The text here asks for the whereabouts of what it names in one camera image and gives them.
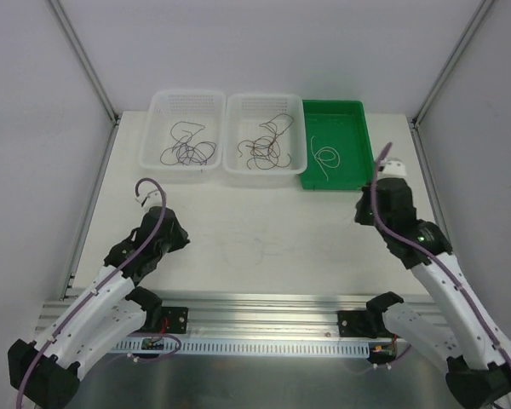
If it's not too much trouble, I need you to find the white slotted cable duct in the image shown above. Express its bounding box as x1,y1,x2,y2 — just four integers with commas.
112,337,370,359

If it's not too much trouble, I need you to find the green plastic tray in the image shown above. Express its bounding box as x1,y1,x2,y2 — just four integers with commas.
301,100,374,191

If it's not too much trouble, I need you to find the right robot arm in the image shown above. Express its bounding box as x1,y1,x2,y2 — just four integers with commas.
354,177,511,408

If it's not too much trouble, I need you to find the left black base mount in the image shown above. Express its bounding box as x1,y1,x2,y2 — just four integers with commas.
159,306,189,335

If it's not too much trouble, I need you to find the middle white mesh basket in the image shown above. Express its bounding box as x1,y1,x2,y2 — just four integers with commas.
221,94,307,187

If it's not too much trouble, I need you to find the right aluminium frame post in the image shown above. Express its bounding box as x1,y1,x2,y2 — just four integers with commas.
411,0,497,130

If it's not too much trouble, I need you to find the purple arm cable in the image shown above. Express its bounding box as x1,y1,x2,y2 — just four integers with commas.
370,142,511,409
15,178,168,409

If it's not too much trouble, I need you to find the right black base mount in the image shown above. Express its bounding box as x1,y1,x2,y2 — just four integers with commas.
336,310,375,338

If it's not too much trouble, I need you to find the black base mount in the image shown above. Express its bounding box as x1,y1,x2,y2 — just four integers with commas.
336,310,375,338
159,306,189,335

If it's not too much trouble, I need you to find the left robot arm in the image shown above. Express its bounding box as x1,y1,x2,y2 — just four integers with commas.
8,206,190,408

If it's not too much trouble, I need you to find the left aluminium frame post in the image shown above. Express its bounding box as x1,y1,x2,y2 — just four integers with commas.
45,0,120,124

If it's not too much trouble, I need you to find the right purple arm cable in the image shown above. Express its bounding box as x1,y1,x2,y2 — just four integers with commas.
370,142,511,409

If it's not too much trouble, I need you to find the white mesh basket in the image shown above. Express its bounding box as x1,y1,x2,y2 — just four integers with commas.
221,94,307,187
138,89,227,183

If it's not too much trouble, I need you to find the white wire in green tray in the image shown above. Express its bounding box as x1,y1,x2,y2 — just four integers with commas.
311,135,342,181

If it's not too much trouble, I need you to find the aluminium frame post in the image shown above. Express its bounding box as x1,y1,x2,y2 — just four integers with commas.
411,0,497,130
45,0,120,124

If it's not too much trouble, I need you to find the left white mesh basket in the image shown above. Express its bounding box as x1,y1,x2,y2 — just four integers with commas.
138,89,227,183

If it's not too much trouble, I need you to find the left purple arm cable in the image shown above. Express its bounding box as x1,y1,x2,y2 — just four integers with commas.
15,178,168,409

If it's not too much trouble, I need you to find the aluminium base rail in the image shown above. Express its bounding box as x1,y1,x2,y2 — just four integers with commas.
33,291,452,342

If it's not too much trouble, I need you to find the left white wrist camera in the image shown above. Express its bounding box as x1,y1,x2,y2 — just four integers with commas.
135,189,164,208

